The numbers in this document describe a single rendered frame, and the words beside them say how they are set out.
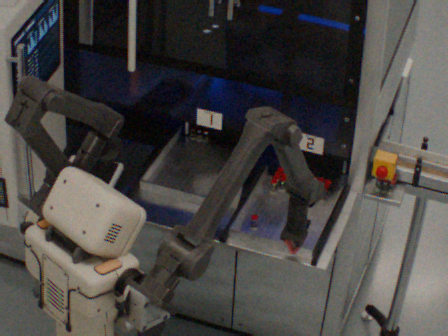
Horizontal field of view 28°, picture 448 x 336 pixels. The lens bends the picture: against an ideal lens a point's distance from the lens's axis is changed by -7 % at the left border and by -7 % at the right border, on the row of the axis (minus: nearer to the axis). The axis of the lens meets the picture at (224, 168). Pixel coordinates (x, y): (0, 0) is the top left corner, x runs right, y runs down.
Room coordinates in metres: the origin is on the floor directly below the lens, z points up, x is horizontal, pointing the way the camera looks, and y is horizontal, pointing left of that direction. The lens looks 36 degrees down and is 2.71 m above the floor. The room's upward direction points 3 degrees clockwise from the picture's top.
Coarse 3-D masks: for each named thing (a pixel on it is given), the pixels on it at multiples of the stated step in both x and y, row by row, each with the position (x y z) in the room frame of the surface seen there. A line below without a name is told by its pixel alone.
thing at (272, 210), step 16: (272, 176) 2.49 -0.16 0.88; (256, 192) 2.40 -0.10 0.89; (256, 208) 2.32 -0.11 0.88; (272, 208) 2.33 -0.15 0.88; (320, 208) 2.34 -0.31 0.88; (240, 224) 2.24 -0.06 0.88; (272, 224) 2.25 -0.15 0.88; (320, 224) 2.26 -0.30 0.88; (240, 240) 2.17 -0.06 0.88; (256, 240) 2.15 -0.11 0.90; (272, 240) 2.13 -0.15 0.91; (320, 240) 2.18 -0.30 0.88; (304, 256) 2.10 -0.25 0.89
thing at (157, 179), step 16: (176, 144) 2.64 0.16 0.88; (192, 144) 2.65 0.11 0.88; (208, 144) 2.65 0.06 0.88; (224, 144) 2.66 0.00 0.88; (160, 160) 2.54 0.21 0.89; (176, 160) 2.55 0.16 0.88; (192, 160) 2.56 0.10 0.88; (208, 160) 2.56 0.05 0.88; (224, 160) 2.57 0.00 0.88; (144, 176) 2.42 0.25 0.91; (160, 176) 2.46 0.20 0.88; (176, 176) 2.47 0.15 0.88; (192, 176) 2.47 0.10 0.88; (208, 176) 2.48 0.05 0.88; (160, 192) 2.37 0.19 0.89; (176, 192) 2.35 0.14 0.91; (192, 192) 2.39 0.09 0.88; (208, 192) 2.39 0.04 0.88
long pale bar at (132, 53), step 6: (132, 0) 2.61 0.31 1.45; (132, 6) 2.61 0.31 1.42; (132, 12) 2.61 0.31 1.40; (132, 18) 2.61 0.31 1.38; (132, 24) 2.61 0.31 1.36; (132, 30) 2.61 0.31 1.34; (132, 36) 2.61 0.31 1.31; (132, 42) 2.61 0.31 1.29; (132, 48) 2.61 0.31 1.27; (132, 54) 2.61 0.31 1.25; (138, 54) 2.65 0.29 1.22; (132, 60) 2.61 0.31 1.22; (132, 66) 2.61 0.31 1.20
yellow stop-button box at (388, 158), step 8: (376, 152) 2.45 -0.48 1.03; (384, 152) 2.45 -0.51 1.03; (392, 152) 2.45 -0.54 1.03; (376, 160) 2.41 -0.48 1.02; (384, 160) 2.40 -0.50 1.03; (392, 160) 2.41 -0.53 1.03; (376, 168) 2.41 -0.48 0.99; (392, 168) 2.39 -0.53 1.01; (376, 176) 2.41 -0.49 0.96; (392, 176) 2.39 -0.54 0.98
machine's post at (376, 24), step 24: (384, 0) 2.43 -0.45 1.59; (384, 24) 2.43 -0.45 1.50; (360, 96) 2.44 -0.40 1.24; (360, 120) 2.44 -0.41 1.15; (360, 144) 2.44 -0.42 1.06; (360, 168) 2.43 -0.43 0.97; (360, 192) 2.43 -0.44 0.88; (360, 216) 2.46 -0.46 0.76; (336, 264) 2.44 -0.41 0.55; (336, 288) 2.44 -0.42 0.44; (336, 312) 2.43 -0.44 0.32
